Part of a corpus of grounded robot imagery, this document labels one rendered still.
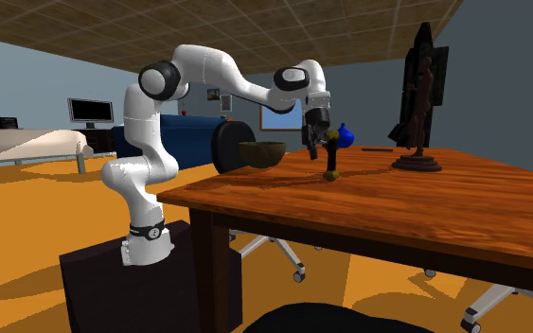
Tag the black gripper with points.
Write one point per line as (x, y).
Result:
(319, 119)

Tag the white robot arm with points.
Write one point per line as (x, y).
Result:
(143, 138)

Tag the black dumbbell with yellow ends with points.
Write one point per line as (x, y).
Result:
(331, 154)

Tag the blue vase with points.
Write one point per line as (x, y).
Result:
(345, 136)

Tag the dark olive bowl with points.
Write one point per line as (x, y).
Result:
(261, 154)

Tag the flat black remote control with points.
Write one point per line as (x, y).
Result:
(377, 149)

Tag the brown wooden table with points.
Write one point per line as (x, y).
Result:
(386, 203)

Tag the office chair with white base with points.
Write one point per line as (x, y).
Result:
(284, 251)
(501, 297)

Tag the brown human figure statue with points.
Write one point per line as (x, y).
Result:
(422, 110)

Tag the blue sofa with black armrest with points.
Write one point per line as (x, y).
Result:
(192, 138)

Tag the tall black sculpture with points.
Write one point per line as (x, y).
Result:
(425, 44)

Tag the black office chair seat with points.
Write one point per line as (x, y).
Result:
(330, 320)

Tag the dark television cabinet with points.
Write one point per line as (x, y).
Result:
(100, 140)

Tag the black television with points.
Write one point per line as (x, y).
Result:
(91, 110)

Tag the dark robot stand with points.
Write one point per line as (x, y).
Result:
(109, 290)

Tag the bed with beige cover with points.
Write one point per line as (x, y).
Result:
(21, 143)

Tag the black box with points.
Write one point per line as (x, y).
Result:
(5, 122)

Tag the blue window with wooden frame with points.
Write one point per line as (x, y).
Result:
(277, 122)

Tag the pale wall picture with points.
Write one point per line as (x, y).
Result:
(226, 103)

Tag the small wall picture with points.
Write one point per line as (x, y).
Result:
(213, 94)

